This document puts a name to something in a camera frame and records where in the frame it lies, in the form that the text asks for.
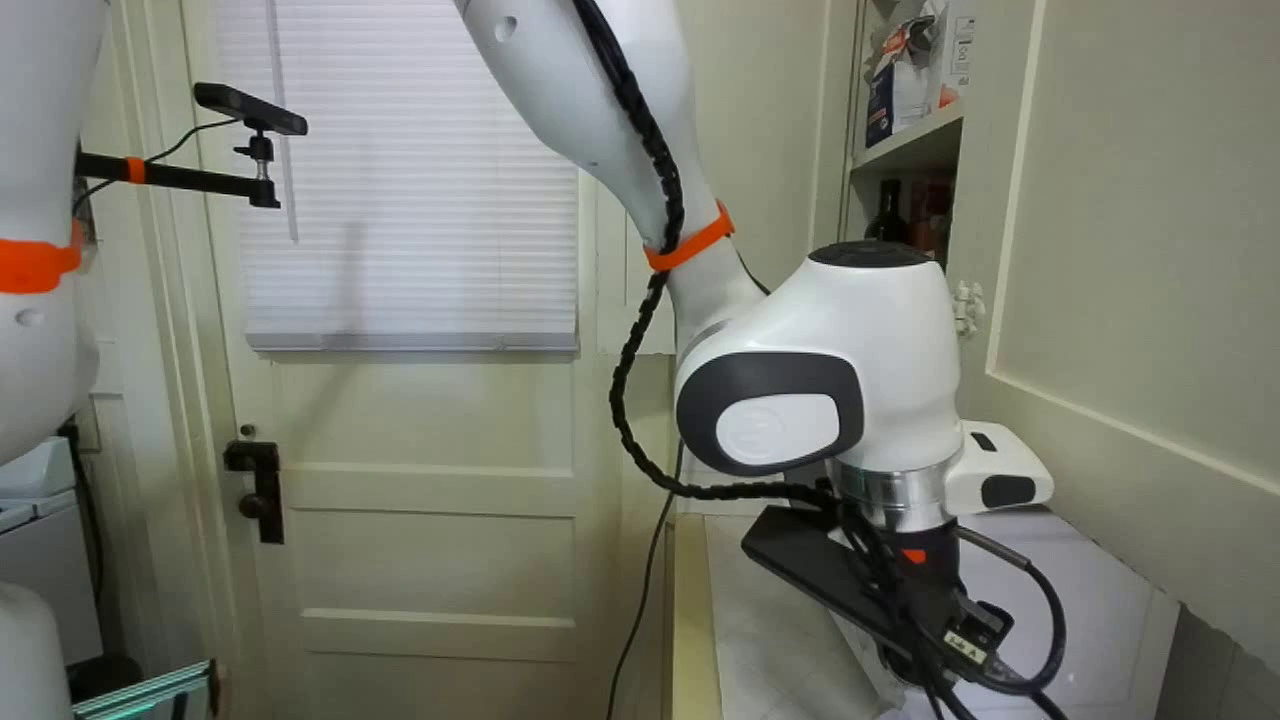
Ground white window blind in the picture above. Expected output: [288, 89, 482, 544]
[211, 0, 574, 358]

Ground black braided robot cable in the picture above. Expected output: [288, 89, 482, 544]
[573, 0, 854, 507]

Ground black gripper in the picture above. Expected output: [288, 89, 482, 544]
[873, 525, 1013, 720]

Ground white microwave oven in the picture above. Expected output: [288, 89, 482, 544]
[705, 507, 1180, 720]

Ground black door latch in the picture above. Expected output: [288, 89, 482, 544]
[224, 441, 285, 544]

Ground cream panel door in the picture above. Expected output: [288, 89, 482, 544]
[184, 0, 628, 720]

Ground cream cabinet door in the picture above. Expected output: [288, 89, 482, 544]
[948, 0, 1280, 669]

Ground black power cord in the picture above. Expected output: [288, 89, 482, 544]
[604, 438, 688, 720]

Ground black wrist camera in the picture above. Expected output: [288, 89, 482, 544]
[740, 507, 910, 654]

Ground black camera on mount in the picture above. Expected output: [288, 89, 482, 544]
[72, 81, 311, 214]

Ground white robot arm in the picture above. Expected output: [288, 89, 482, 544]
[0, 0, 1013, 704]

